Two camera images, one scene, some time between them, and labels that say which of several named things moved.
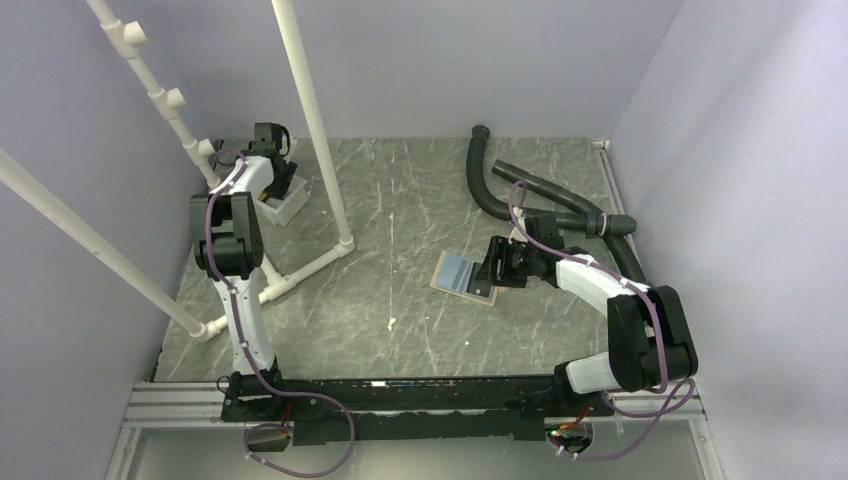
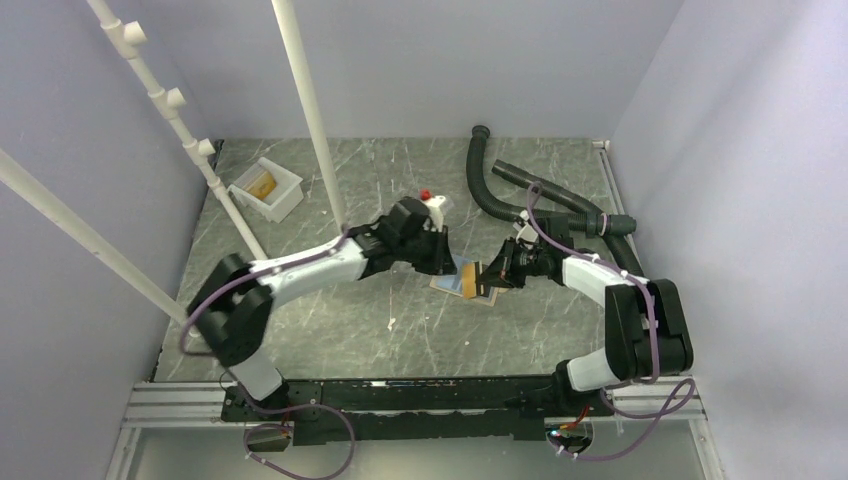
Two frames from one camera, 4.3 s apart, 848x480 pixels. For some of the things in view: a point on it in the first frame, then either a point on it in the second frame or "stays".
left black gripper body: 279,189 → 426,251
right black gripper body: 516,261 stays
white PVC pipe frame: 167,102 stays
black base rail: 355,411 stays
